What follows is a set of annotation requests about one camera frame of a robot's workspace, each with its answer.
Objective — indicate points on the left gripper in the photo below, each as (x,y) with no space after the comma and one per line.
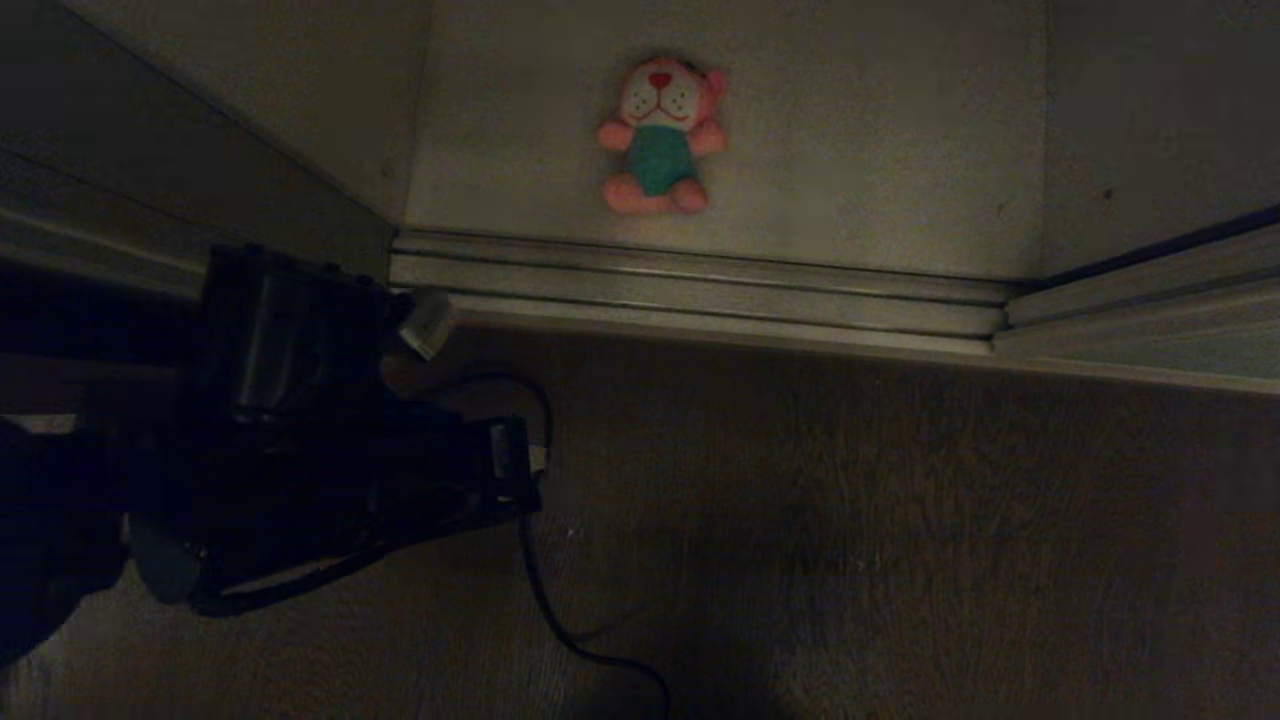
(290,340)

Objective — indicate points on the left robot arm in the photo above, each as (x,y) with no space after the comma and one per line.
(60,560)

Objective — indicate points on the metal sliding door track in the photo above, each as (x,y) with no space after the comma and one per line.
(700,290)

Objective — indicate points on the sliding wardrobe door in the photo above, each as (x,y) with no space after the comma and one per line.
(1150,310)
(150,200)

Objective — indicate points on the beige wardrobe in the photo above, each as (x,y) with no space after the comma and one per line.
(850,130)

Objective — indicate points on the pink plush bear toy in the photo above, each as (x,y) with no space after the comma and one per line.
(660,135)

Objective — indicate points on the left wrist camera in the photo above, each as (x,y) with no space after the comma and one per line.
(508,462)

